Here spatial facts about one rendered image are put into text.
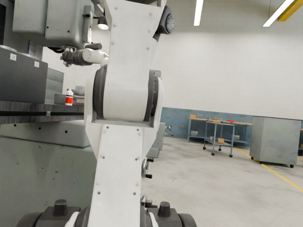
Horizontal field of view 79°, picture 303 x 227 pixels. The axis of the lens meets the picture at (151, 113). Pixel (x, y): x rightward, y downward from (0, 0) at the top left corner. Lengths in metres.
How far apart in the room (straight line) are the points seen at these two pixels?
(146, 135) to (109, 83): 0.16
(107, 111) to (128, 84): 0.09
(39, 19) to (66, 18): 0.15
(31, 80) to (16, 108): 0.15
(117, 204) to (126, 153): 0.11
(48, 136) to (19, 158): 0.22
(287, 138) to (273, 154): 0.48
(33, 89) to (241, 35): 7.92
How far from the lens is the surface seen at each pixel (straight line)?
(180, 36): 8.14
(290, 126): 5.23
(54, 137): 1.06
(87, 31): 1.22
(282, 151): 5.20
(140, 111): 0.46
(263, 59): 8.31
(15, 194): 1.30
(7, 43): 1.48
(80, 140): 0.98
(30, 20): 1.32
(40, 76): 0.96
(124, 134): 0.47
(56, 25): 1.24
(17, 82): 0.89
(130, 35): 0.50
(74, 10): 1.22
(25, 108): 0.86
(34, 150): 1.16
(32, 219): 0.77
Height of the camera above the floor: 0.97
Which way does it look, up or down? 1 degrees down
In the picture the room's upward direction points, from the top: 6 degrees clockwise
